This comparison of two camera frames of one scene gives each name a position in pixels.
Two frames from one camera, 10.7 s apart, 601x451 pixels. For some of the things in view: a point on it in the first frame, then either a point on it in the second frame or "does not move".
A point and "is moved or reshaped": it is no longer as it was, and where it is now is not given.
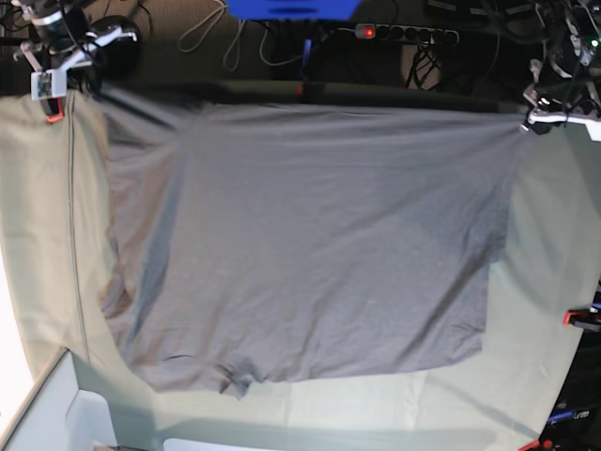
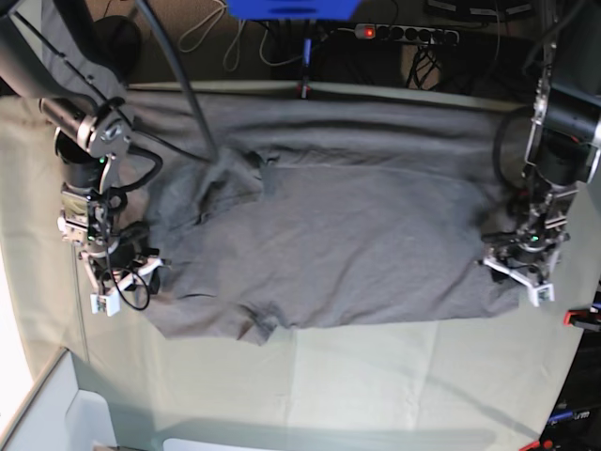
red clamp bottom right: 546,443 does not move
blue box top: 293,9 does not move
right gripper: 568,94 -> 529,255
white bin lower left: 57,415 does not move
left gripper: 61,43 -> 128,263
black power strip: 413,33 does not move
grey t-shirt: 266,241 is moved or reshaped
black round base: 117,41 does not move
